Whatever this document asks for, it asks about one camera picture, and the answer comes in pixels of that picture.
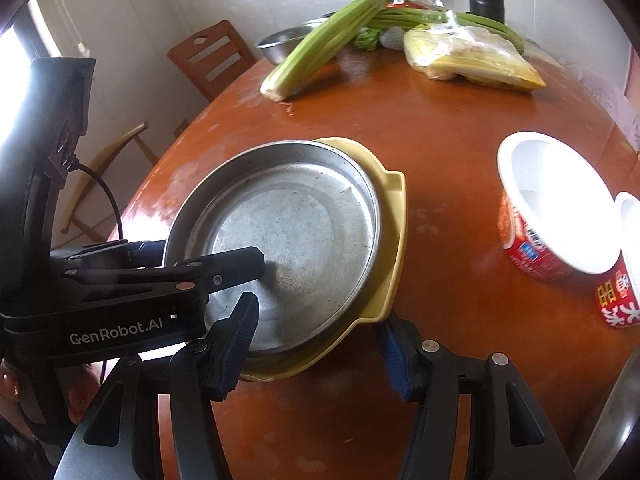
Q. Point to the red noodle cup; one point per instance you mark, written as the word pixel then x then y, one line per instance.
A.
pixel 556 216
pixel 617 293

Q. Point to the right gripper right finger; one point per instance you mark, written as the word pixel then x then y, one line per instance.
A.
pixel 406 367

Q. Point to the small stainless steel bowl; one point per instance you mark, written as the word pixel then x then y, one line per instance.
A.
pixel 612 448

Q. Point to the large steel bowl far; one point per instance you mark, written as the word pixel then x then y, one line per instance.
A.
pixel 276 47

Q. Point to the curved armrest wooden chair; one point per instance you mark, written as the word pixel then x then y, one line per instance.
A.
pixel 122 165

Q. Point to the large celery bunch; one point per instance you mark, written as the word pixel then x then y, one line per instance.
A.
pixel 318 47

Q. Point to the person's left hand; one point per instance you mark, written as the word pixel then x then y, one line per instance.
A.
pixel 78 395

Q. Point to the yellow shell-shaped plate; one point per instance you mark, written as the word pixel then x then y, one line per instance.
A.
pixel 375 301

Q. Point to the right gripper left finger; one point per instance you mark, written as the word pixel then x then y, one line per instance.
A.
pixel 229 340

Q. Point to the brown slatted wooden chair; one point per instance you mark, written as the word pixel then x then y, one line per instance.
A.
pixel 213 58

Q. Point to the yellow noodles plastic bag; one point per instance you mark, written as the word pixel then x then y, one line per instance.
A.
pixel 447 51

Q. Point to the white foam-netted fruit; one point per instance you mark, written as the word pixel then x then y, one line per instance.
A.
pixel 393 38

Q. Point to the round metal pan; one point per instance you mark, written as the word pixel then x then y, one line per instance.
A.
pixel 313 212

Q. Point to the purple cloth on chair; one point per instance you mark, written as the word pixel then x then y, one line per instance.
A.
pixel 612 99

